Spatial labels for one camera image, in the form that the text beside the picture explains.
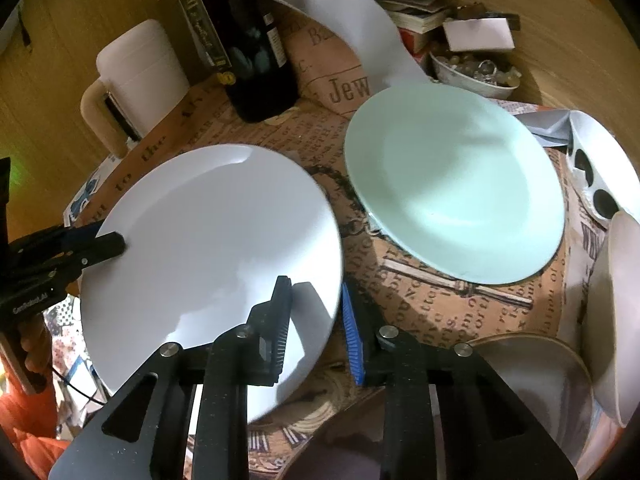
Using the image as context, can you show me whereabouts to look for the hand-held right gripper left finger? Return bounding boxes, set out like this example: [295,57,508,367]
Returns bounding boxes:
[49,275,294,480]

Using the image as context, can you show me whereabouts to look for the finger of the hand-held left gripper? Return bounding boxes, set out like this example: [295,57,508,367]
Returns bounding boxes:
[47,231,127,282]
[10,222,103,257]

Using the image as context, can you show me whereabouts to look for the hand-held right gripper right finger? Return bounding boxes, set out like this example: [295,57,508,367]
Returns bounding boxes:
[341,280,577,480]

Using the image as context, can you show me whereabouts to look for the white plate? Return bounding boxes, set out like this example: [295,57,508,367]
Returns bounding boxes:
[80,143,344,419]

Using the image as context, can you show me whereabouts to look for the mint green plate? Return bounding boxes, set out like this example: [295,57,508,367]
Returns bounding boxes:
[343,82,567,289]

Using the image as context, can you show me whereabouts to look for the person's left hand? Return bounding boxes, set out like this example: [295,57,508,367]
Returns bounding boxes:
[19,304,55,378]

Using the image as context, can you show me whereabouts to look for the newspaper print tablecloth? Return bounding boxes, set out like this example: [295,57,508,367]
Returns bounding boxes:
[62,7,608,480]

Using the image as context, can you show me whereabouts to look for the floral printed cloth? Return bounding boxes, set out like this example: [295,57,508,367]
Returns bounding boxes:
[42,296,113,413]

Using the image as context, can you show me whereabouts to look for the orange garment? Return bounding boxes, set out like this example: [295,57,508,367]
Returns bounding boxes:
[0,385,68,468]

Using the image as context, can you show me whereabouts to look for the dark glass bottle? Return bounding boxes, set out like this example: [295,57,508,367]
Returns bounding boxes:
[167,0,301,124]

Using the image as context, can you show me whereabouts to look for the white plate below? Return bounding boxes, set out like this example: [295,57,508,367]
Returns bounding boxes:
[581,210,640,429]

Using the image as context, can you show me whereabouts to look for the bowl of small metal items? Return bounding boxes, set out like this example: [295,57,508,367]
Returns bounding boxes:
[429,49,522,102]

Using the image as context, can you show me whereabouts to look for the white tray with black circles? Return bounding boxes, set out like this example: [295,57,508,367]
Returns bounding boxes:
[564,109,640,222]

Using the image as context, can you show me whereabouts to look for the white paper sheets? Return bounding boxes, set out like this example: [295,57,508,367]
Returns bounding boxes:
[251,0,432,92]

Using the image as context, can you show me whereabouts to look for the white folded card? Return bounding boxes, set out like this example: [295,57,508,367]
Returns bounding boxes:
[442,16,516,54]

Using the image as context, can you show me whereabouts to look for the stack of books and papers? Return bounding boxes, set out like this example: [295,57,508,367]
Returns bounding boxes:
[344,0,522,52]

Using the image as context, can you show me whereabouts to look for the thin black cable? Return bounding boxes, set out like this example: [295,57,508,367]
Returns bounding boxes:
[49,364,110,407]

